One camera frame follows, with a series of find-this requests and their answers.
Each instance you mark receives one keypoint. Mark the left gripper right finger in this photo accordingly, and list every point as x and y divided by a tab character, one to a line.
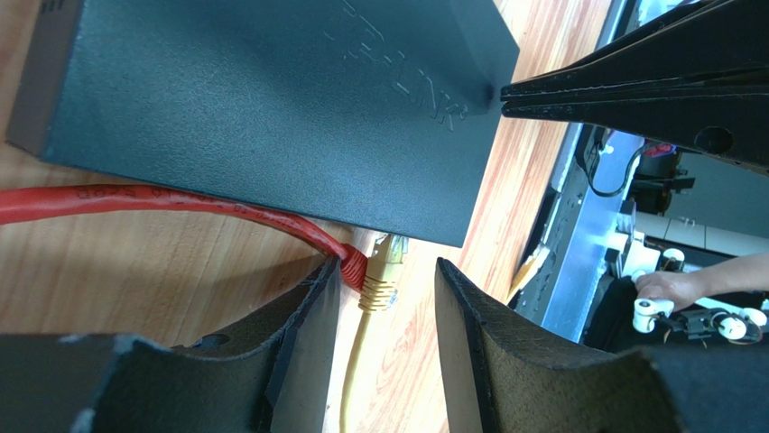
503	373

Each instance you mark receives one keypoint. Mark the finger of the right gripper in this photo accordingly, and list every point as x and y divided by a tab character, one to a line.
729	123
690	43

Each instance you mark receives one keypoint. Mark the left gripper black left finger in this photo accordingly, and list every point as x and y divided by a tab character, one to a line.
269	371

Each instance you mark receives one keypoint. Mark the black network switch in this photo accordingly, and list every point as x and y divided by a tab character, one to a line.
379	114

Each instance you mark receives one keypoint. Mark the operator in black shirt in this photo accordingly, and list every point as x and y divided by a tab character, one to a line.
740	274

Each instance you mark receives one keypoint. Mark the aluminium frame rail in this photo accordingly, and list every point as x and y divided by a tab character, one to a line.
577	216

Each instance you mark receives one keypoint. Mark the white teleoperation handle device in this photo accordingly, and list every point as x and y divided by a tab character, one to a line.
740	326

